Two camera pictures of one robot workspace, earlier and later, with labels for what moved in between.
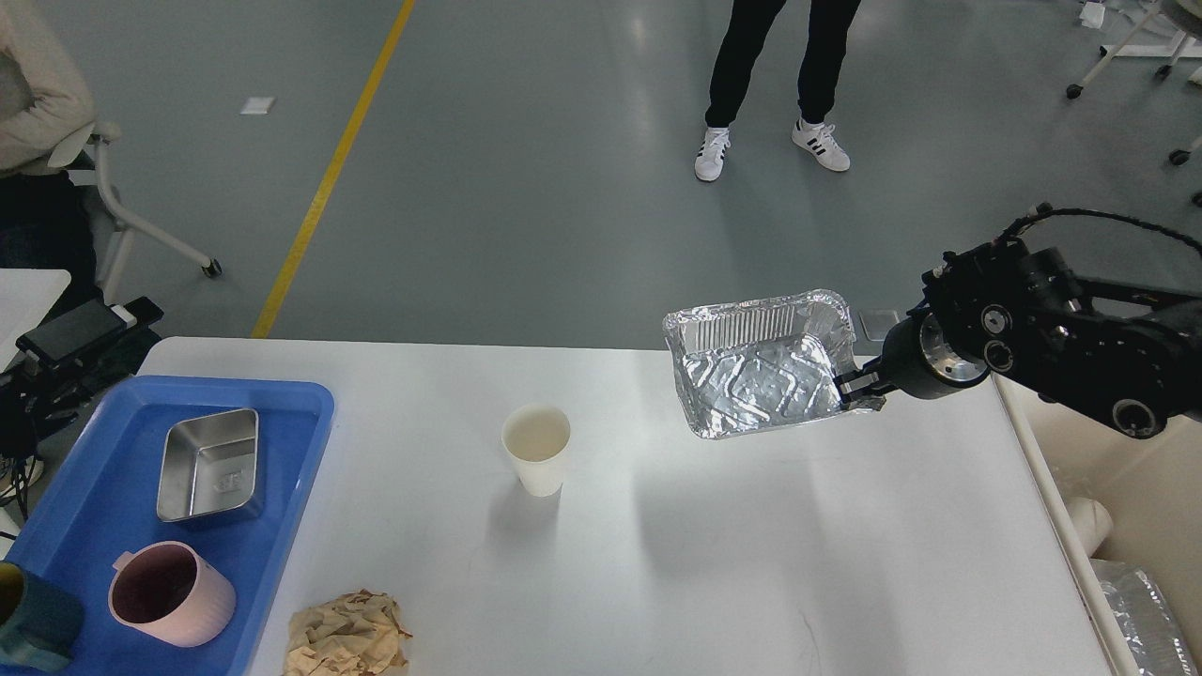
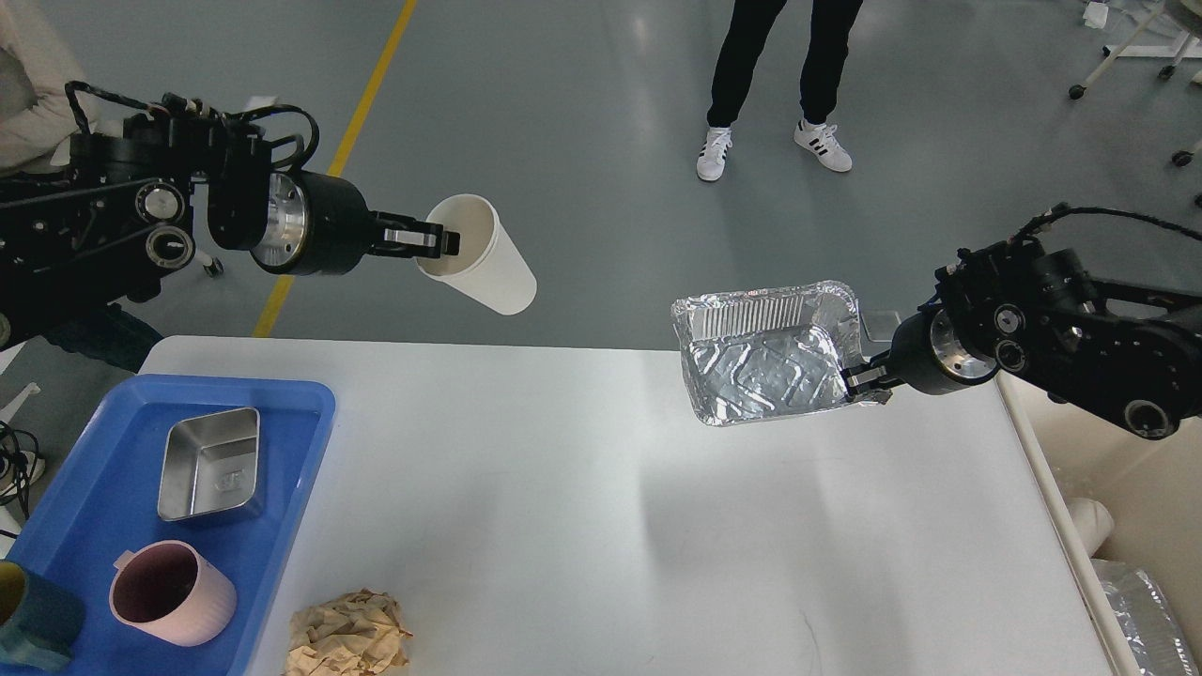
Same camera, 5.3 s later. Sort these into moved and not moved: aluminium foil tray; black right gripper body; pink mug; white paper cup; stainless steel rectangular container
Moved: aluminium foil tray; white paper cup
Not moved: stainless steel rectangular container; black right gripper body; pink mug
